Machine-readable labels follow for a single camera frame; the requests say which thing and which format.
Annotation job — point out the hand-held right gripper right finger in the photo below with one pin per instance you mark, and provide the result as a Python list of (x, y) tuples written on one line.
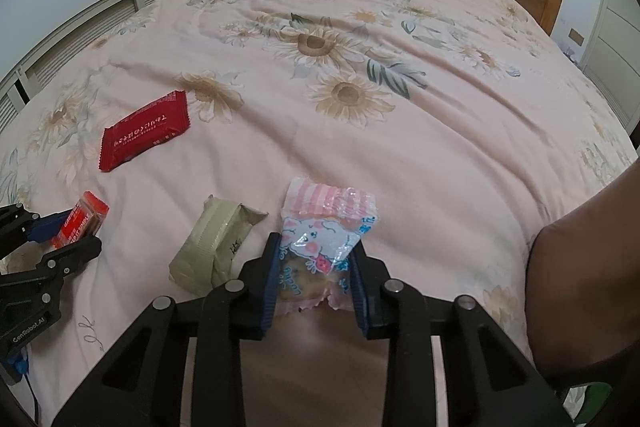
[(357, 292)]

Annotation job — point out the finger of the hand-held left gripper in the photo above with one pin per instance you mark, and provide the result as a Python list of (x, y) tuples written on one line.
[(45, 224), (75, 254)]

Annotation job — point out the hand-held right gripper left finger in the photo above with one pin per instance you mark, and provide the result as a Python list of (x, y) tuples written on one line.
[(270, 287)]

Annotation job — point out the small red box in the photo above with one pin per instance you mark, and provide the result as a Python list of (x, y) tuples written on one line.
[(82, 217)]

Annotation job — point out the olive green snack packet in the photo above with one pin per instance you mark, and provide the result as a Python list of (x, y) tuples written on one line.
[(210, 242)]

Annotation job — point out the clear pink striped snack packet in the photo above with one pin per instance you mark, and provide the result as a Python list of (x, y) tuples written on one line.
[(320, 227)]

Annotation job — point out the red snack packet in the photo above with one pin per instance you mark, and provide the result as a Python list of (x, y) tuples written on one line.
[(145, 129)]

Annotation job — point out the green box tray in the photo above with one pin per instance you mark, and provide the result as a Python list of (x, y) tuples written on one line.
[(600, 407)]

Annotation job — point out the white slatted panel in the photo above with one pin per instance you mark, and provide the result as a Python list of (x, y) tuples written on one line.
[(75, 37)]

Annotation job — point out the brown black electric kettle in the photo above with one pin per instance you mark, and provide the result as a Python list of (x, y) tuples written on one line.
[(590, 282)]

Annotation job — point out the white wardrobe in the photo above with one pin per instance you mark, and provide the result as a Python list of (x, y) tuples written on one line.
[(620, 37)]

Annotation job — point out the brown wall switch plate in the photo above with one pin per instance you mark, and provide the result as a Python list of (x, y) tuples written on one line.
[(576, 37)]

